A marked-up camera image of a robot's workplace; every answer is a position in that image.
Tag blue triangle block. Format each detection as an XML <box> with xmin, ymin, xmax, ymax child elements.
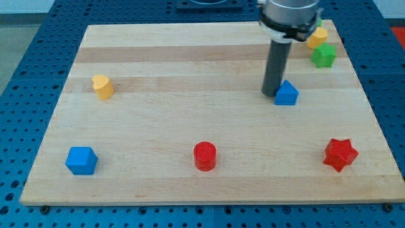
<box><xmin>274</xmin><ymin>80</ymin><xmax>299</xmax><ymax>106</ymax></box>

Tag green star block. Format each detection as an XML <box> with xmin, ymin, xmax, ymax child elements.
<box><xmin>311</xmin><ymin>42</ymin><xmax>337</xmax><ymax>68</ymax></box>

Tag red star block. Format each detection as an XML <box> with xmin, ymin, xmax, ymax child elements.
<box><xmin>323</xmin><ymin>138</ymin><xmax>359</xmax><ymax>172</ymax></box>

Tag red cylinder block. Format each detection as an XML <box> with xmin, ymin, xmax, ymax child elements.
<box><xmin>193</xmin><ymin>141</ymin><xmax>217</xmax><ymax>172</ymax></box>

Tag light wooden board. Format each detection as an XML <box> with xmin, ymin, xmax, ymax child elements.
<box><xmin>20</xmin><ymin>20</ymin><xmax>404</xmax><ymax>206</ymax></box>

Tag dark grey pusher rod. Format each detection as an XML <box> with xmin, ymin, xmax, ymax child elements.
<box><xmin>261</xmin><ymin>40</ymin><xmax>291</xmax><ymax>97</ymax></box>

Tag yellow heart block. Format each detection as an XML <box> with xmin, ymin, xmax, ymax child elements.
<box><xmin>92</xmin><ymin>75</ymin><xmax>114</xmax><ymax>100</ymax></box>

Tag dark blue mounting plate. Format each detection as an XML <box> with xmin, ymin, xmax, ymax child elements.
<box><xmin>174</xmin><ymin>0</ymin><xmax>244</xmax><ymax>11</ymax></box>

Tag blue cube block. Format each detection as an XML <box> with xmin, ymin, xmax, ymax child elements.
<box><xmin>65</xmin><ymin>147</ymin><xmax>98</xmax><ymax>175</ymax></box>

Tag yellow hexagon block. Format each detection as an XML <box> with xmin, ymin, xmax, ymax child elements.
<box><xmin>307</xmin><ymin>27</ymin><xmax>328</xmax><ymax>49</ymax></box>

